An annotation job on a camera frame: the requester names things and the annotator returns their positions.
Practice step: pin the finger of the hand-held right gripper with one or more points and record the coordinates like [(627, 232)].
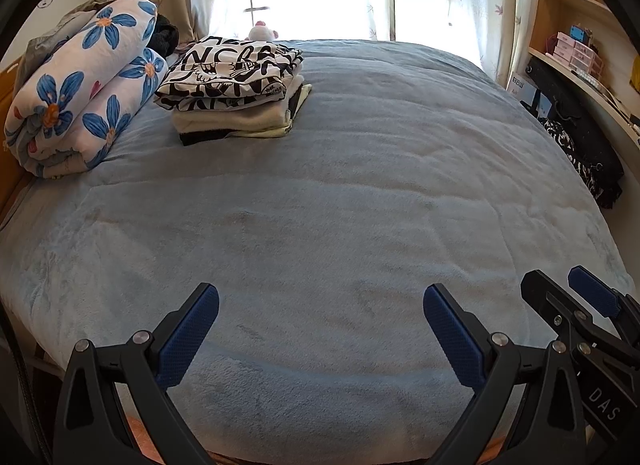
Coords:
[(592, 290), (545, 290)]

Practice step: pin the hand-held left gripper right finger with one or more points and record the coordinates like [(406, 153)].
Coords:
[(452, 335)]

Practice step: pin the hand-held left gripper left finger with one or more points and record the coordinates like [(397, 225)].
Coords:
[(190, 335)]

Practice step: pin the black white printed hooded jacket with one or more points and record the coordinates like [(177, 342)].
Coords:
[(230, 70)]

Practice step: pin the black white patterned cloth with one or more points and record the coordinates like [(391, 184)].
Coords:
[(565, 145)]

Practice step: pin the black cloth bag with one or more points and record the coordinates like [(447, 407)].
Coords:
[(595, 135)]

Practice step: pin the blue-grey bed blanket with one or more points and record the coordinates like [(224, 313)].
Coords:
[(350, 185)]

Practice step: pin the black folded garment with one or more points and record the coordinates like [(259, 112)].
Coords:
[(205, 137)]

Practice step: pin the white printed box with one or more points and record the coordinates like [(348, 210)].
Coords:
[(520, 87)]

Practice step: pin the cream folded sweater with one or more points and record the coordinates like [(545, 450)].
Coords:
[(235, 117)]

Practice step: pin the stack of pink boxes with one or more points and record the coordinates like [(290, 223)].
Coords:
[(580, 55)]

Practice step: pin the small blue box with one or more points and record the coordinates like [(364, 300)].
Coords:
[(577, 34)]

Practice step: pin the pale yellow folded garment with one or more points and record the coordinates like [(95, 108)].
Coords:
[(300, 100)]

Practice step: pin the blue floral quilt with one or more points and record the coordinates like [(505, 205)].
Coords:
[(85, 90)]

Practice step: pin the wooden bookshelf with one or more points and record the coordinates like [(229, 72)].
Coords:
[(560, 10)]

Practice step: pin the black crumpled cloth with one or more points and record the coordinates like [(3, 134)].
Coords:
[(165, 35)]

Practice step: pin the white pink plush toy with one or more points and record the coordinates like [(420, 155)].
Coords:
[(262, 32)]

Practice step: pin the grey cloth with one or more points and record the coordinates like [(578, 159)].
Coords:
[(55, 35)]

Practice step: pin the wooden bed frame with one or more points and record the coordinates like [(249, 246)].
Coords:
[(12, 145)]

